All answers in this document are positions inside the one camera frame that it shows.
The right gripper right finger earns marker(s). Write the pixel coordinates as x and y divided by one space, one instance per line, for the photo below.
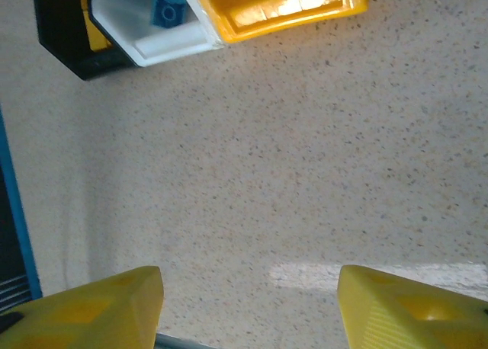
411 318

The black plastic bin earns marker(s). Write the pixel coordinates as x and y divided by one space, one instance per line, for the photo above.
61 32

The aluminium table rail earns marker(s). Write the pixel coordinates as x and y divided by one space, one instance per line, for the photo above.
179 343

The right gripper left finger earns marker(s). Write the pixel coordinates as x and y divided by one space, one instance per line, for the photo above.
95 318

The yellow lego brick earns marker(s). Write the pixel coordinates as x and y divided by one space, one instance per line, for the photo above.
95 29

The white plastic bin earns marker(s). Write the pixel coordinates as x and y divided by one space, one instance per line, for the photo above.
167 44

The blue table edge strip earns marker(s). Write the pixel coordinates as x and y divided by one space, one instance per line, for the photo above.
18 212

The yellow plastic bin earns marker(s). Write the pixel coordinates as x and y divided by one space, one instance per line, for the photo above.
267 21

